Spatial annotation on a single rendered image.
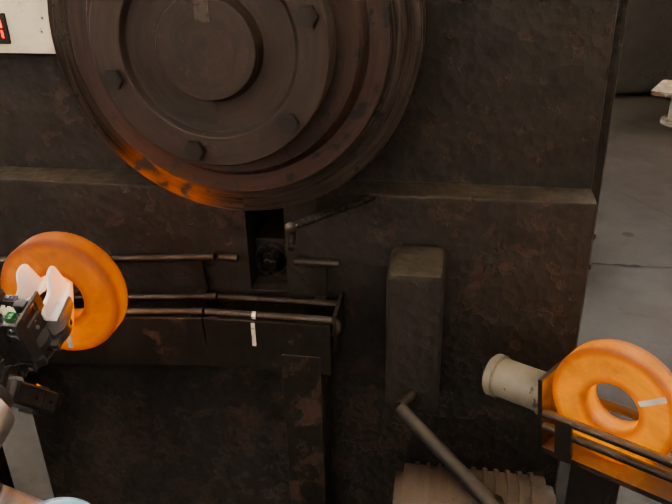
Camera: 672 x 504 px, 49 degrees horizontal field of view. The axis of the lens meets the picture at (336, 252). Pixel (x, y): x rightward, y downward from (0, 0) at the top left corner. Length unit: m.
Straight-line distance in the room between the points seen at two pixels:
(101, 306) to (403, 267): 0.40
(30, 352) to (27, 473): 1.18
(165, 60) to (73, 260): 0.26
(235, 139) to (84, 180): 0.39
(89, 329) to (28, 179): 0.36
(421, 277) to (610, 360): 0.26
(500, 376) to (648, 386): 0.20
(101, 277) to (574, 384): 0.59
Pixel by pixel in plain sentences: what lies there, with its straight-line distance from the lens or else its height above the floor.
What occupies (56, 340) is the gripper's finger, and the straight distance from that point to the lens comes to 0.90.
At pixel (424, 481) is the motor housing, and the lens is 1.08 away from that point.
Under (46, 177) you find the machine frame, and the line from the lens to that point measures 1.25.
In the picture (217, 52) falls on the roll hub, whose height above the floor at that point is 1.11.
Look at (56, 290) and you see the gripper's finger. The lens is 0.93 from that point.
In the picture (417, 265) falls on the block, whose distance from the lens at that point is 1.03.
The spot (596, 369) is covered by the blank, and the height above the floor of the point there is 0.75.
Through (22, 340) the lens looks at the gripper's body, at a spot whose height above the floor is 0.85.
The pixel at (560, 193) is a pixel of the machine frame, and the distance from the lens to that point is 1.11.
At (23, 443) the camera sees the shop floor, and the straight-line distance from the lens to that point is 2.12.
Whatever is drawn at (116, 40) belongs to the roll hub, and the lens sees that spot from 0.91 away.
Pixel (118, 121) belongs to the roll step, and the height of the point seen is 1.01.
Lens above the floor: 1.28
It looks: 27 degrees down
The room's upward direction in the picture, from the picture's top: 1 degrees counter-clockwise
